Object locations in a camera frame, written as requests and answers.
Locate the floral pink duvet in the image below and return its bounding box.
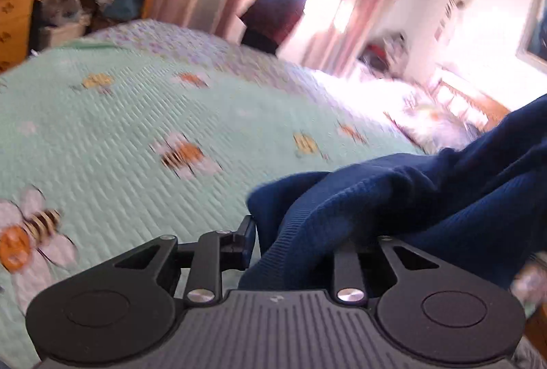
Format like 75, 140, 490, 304
384, 89, 475, 156

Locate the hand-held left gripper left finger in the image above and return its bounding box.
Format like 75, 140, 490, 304
115, 215, 257, 305

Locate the wooden bed headboard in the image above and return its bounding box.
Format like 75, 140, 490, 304
431, 69, 512, 131

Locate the navy blue knit sweater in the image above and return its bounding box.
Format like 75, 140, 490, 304
239, 93, 547, 298

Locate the framed portrait picture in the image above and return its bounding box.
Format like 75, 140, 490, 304
515, 0, 547, 64

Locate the pile of shopping bags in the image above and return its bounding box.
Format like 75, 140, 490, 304
361, 31, 412, 80

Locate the blue plastic bag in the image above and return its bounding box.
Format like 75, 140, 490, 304
102, 0, 145, 22

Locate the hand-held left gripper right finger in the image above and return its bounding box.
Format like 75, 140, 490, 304
332, 236, 441, 305

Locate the white storage bin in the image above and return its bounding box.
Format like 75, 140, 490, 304
38, 22, 90, 50

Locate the green bee print quilt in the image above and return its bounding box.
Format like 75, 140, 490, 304
0, 18, 433, 369

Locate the wooden desk with drawers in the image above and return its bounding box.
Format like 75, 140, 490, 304
0, 0, 125, 73

